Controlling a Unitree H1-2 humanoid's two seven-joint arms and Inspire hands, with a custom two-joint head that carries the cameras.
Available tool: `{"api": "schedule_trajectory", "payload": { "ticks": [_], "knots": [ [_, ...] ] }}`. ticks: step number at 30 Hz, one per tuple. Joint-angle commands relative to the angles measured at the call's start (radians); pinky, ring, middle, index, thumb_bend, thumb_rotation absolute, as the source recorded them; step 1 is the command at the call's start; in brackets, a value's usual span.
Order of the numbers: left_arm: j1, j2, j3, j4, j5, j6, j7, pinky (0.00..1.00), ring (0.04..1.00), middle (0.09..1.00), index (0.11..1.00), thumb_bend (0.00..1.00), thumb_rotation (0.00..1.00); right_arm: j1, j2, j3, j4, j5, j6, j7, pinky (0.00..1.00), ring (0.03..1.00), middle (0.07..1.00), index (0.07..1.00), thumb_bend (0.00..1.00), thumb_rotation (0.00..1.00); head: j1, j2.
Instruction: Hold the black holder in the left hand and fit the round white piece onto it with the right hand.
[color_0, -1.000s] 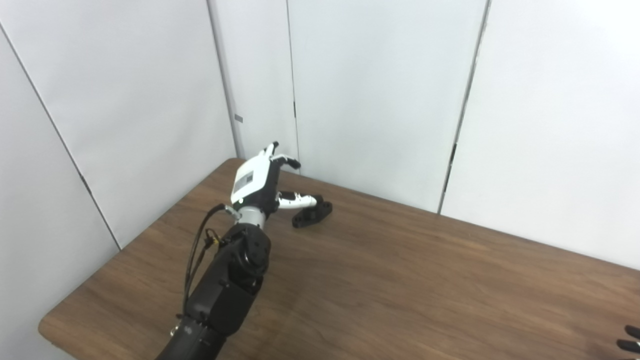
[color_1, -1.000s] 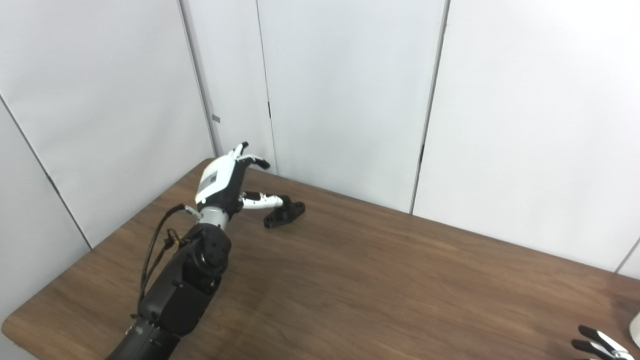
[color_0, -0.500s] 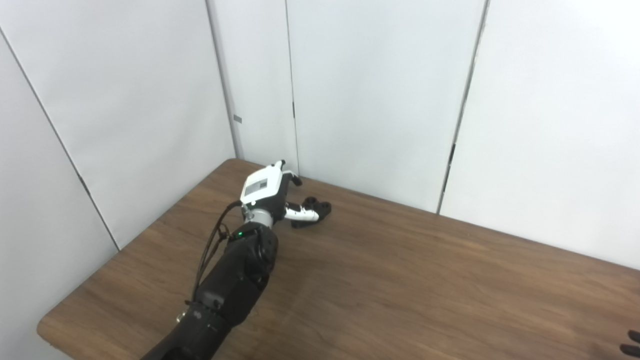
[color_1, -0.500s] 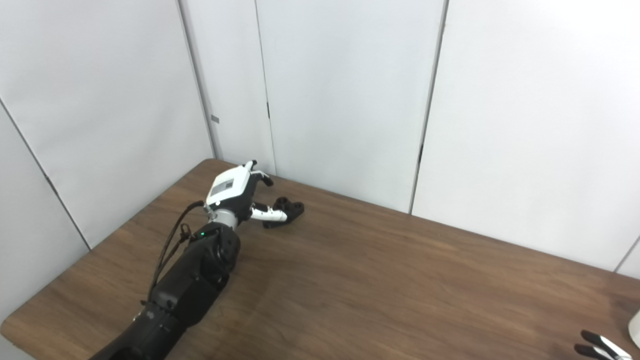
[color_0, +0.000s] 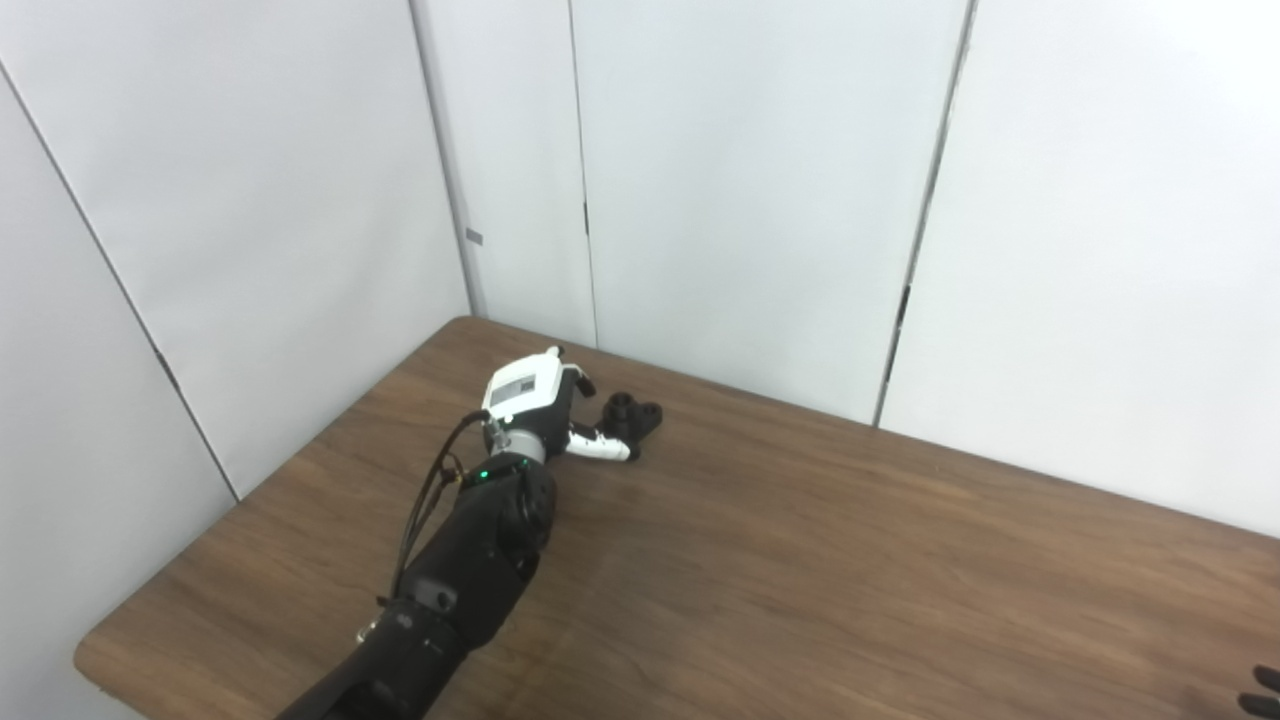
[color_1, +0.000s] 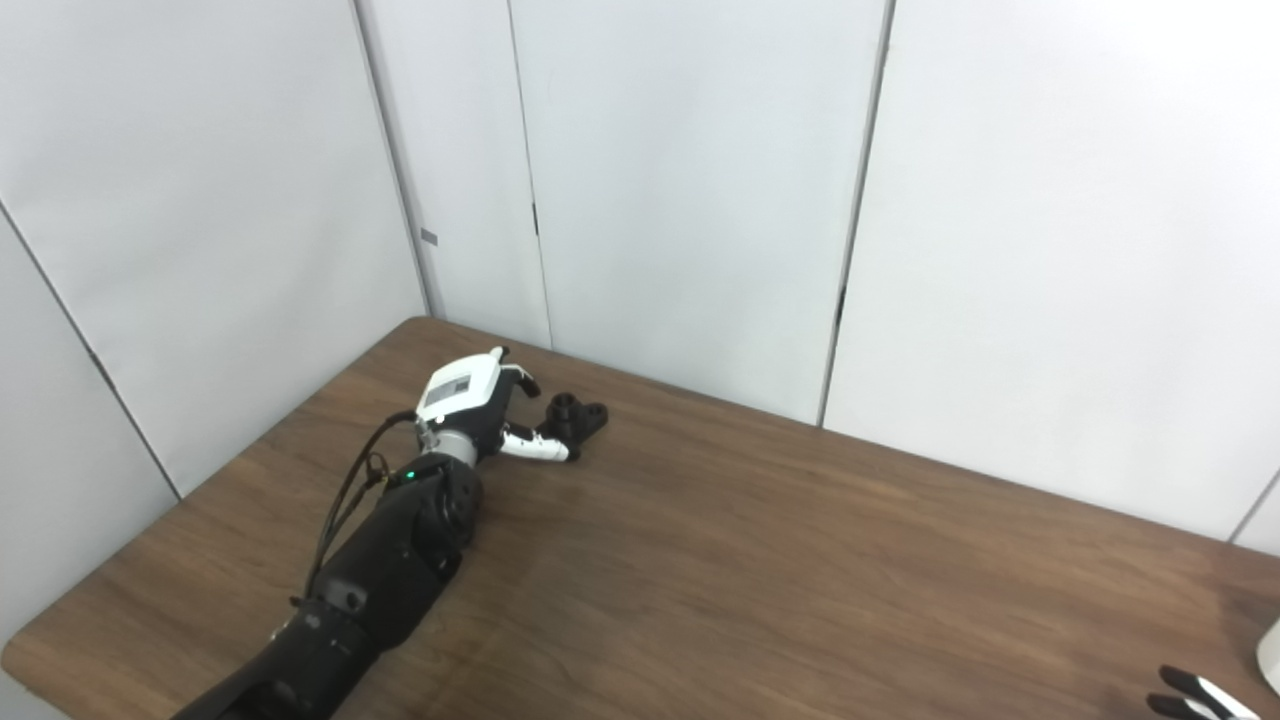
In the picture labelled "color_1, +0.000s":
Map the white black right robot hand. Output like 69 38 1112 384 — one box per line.
1147 665 1263 720

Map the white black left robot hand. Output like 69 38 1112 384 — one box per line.
415 346 581 466

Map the round white piece with holes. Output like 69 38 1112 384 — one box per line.
1256 618 1280 698

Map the black flanged holder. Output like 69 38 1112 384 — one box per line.
540 393 610 463

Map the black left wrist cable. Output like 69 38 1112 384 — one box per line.
300 410 421 603

